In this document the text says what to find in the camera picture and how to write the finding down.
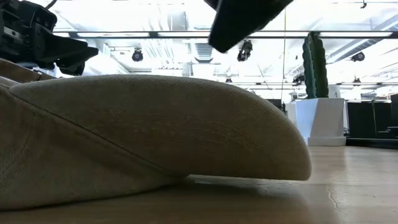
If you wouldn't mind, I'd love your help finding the beige corduroy cap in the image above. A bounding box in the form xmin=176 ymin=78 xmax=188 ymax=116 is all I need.
xmin=0 ymin=58 xmax=313 ymax=213

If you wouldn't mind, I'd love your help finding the black low cabinet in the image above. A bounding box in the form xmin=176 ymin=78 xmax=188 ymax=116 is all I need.
xmin=346 ymin=93 xmax=398 ymax=149

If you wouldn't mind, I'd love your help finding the black ceiling spotlight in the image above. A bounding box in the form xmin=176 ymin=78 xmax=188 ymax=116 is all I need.
xmin=351 ymin=51 xmax=366 ymax=63
xmin=131 ymin=49 xmax=144 ymax=63
xmin=236 ymin=39 xmax=254 ymax=62

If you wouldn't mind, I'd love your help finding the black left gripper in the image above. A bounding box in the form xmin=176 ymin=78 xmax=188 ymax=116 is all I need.
xmin=0 ymin=0 xmax=100 ymax=77

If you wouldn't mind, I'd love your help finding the white square planter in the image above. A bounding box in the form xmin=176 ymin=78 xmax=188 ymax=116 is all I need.
xmin=294 ymin=97 xmax=348 ymax=147

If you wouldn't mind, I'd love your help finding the black ceiling light rail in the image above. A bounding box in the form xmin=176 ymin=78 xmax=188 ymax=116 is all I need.
xmin=52 ymin=30 xmax=398 ymax=40

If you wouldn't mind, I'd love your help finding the tall green cactus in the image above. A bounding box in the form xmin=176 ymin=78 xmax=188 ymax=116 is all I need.
xmin=302 ymin=30 xmax=330 ymax=100

